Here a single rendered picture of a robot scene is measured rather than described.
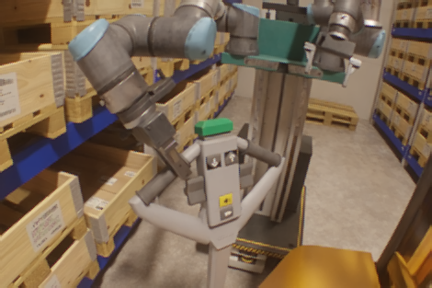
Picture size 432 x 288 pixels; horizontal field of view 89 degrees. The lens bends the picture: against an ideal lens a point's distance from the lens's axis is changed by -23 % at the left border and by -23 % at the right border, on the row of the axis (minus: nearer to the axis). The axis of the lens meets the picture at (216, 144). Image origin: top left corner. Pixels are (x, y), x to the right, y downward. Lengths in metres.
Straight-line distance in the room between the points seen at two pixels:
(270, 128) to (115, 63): 1.40
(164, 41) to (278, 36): 1.10
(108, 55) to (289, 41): 1.22
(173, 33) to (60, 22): 0.82
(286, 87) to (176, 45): 1.22
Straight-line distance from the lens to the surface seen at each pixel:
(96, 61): 0.50
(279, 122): 1.77
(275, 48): 1.59
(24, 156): 1.18
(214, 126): 0.61
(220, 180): 0.63
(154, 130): 0.50
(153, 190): 0.57
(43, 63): 1.13
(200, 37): 0.54
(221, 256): 0.77
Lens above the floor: 1.65
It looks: 25 degrees down
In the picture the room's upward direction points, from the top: 5 degrees clockwise
